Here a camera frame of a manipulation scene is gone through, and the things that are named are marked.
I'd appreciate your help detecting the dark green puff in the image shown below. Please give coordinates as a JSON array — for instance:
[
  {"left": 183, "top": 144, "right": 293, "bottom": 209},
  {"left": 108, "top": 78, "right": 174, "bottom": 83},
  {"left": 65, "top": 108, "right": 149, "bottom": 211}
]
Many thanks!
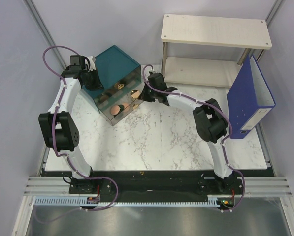
[{"left": 118, "top": 104, "right": 127, "bottom": 112}]

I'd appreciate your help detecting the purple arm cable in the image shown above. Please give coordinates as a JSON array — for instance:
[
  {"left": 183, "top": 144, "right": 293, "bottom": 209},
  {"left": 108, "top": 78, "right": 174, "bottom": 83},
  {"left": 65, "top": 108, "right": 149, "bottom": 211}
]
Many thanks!
[
  {"left": 34, "top": 45, "right": 119, "bottom": 224},
  {"left": 142, "top": 64, "right": 246, "bottom": 213}
]

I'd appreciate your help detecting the light blue cable duct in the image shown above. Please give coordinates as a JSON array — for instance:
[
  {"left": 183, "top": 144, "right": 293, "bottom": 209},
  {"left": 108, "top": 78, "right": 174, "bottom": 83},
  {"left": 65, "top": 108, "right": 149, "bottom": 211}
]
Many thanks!
[{"left": 34, "top": 196, "right": 233, "bottom": 207}]

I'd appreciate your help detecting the peach sponge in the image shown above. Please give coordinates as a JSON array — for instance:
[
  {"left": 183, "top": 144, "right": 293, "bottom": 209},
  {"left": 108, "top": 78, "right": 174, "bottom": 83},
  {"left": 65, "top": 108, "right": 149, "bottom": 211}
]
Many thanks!
[
  {"left": 110, "top": 105, "right": 121, "bottom": 116},
  {"left": 123, "top": 103, "right": 130, "bottom": 112}
]

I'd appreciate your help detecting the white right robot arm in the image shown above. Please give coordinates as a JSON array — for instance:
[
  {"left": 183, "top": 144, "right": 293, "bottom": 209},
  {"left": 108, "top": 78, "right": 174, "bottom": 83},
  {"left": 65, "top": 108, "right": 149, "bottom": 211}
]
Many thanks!
[{"left": 138, "top": 71, "right": 235, "bottom": 194}]

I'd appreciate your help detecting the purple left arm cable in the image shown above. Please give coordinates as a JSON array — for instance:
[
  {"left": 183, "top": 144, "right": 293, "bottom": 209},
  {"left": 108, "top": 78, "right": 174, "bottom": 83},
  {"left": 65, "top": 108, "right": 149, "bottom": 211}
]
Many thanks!
[{"left": 34, "top": 45, "right": 119, "bottom": 224}]

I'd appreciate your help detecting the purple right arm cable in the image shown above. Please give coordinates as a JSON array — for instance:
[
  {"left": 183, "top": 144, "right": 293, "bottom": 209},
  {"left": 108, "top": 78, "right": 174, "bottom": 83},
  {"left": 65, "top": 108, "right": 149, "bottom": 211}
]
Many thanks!
[{"left": 142, "top": 64, "right": 246, "bottom": 213}]

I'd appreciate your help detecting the blue lever arch binder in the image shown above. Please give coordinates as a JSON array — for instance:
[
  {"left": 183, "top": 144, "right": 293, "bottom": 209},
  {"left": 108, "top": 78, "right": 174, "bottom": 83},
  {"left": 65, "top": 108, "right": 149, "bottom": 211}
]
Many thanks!
[{"left": 227, "top": 56, "right": 276, "bottom": 139}]

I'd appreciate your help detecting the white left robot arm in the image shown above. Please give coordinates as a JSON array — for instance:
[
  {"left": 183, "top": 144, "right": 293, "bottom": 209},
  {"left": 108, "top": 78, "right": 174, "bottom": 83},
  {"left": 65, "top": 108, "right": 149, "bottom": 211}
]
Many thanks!
[{"left": 38, "top": 55, "right": 104, "bottom": 194}]

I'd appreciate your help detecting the teal drawer organizer box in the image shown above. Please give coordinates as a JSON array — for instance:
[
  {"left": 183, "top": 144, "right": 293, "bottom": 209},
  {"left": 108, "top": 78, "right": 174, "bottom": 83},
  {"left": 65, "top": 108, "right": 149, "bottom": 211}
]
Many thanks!
[{"left": 79, "top": 45, "right": 141, "bottom": 114}]

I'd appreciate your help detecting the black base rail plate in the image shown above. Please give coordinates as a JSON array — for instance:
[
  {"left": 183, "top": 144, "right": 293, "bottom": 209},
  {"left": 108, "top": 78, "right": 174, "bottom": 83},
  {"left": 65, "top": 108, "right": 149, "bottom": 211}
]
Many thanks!
[{"left": 69, "top": 177, "right": 243, "bottom": 201}]

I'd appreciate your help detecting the gold round jar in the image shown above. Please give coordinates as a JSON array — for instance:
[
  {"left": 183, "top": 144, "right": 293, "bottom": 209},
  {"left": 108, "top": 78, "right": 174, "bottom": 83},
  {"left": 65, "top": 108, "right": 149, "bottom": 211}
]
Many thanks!
[{"left": 130, "top": 89, "right": 140, "bottom": 100}]

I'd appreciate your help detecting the beige two-tier shelf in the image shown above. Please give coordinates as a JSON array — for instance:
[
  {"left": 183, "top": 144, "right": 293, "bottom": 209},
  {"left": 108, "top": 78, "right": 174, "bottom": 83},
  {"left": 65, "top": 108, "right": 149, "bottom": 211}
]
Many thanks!
[{"left": 161, "top": 14, "right": 272, "bottom": 88}]

